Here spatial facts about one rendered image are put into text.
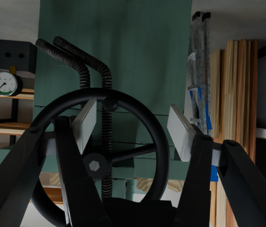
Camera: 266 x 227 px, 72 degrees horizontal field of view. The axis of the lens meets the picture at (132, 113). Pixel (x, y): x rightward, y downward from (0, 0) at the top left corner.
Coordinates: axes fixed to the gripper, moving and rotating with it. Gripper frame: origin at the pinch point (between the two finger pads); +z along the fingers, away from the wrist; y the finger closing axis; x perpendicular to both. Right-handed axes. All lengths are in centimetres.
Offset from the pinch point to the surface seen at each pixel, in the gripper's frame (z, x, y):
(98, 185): 17.2, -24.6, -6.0
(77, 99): 15.3, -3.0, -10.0
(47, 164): 26.6, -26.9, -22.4
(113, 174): 18.1, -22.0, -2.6
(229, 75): 146, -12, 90
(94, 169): 9.8, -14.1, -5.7
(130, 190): 51, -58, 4
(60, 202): 171, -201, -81
